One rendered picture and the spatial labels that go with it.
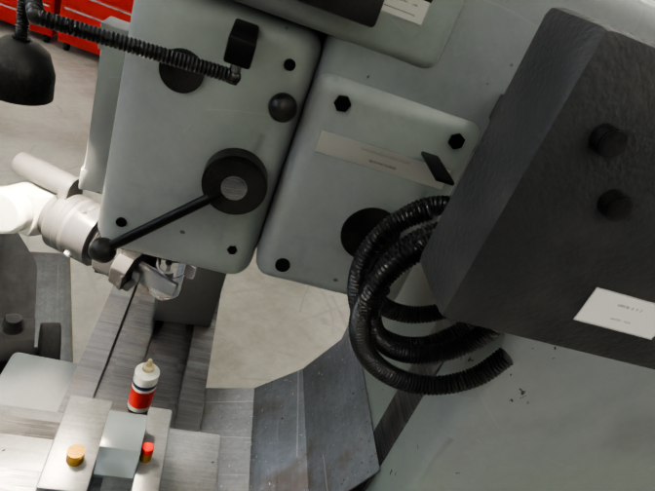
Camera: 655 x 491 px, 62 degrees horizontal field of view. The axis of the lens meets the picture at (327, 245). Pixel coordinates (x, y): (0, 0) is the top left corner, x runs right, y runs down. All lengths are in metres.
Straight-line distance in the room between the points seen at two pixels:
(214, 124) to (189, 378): 0.62
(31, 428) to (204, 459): 0.25
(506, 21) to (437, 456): 0.51
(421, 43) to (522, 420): 0.45
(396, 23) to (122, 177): 0.33
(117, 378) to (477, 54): 0.81
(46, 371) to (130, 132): 0.67
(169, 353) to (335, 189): 0.63
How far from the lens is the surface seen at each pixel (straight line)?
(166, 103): 0.61
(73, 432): 0.87
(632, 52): 0.36
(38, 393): 1.16
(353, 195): 0.62
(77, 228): 0.84
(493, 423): 0.73
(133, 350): 1.14
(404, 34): 0.57
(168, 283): 0.79
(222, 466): 1.08
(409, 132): 0.60
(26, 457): 0.89
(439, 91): 0.60
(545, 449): 0.80
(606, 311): 0.45
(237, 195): 0.60
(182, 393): 1.08
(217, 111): 0.60
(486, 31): 0.60
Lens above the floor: 1.72
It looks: 29 degrees down
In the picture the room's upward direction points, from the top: 22 degrees clockwise
